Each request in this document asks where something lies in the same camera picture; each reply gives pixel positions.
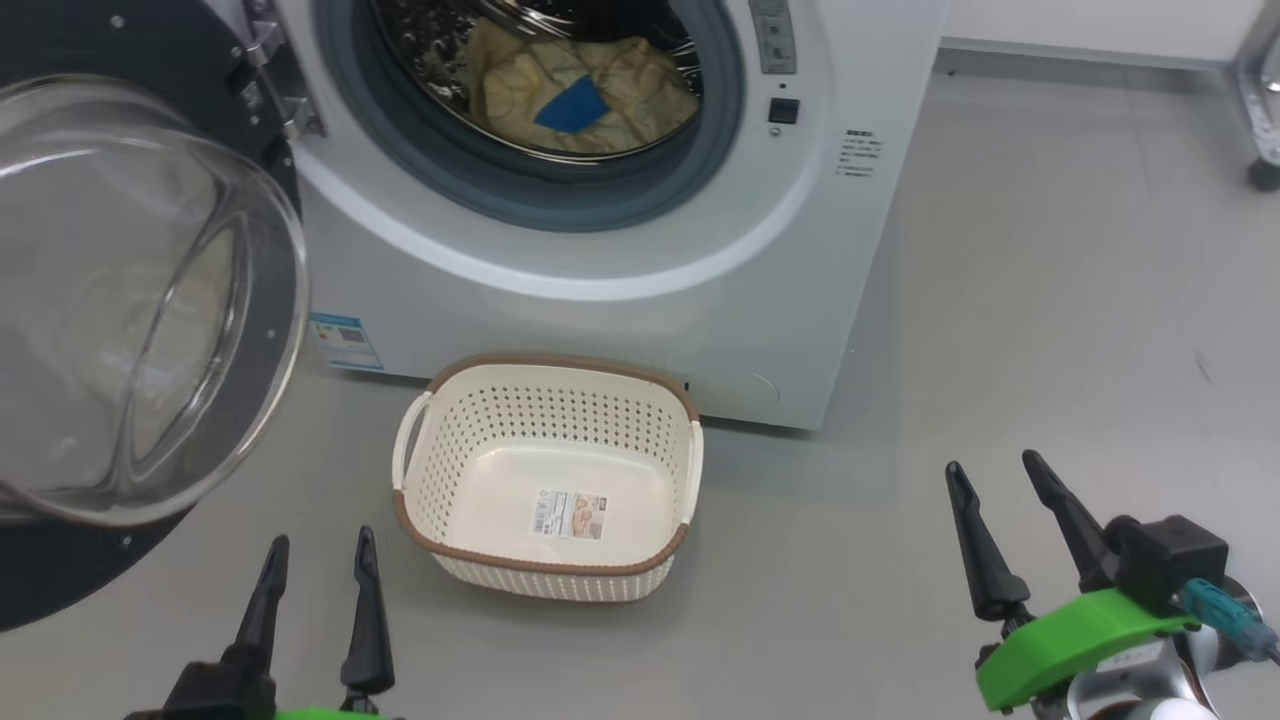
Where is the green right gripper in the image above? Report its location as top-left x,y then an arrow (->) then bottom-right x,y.
945,450 -> 1201,713

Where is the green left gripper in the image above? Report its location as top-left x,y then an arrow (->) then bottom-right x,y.
232,527 -> 396,720

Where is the black round glass washer door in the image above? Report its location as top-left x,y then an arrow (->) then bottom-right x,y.
0,0 -> 311,633

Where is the cream garment with blue patch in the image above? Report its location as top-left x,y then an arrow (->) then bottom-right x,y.
465,18 -> 561,126
480,38 -> 701,156

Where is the white front-load washing machine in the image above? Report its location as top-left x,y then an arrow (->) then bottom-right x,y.
200,0 -> 949,431

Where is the basket product label sticker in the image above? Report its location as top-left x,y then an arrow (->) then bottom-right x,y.
530,488 -> 608,542

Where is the blue energy label sticker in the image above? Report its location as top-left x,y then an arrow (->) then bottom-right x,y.
308,312 -> 385,372

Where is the cream perforated laundry basket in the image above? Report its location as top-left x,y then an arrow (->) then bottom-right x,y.
391,353 -> 705,603

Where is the small printed text sticker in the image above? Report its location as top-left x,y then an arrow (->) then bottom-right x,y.
838,128 -> 883,179

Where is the grey metal leg with caster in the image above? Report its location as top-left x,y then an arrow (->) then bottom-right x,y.
1235,0 -> 1280,193

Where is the teal plug right camera cable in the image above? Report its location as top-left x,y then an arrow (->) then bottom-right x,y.
1178,578 -> 1280,666

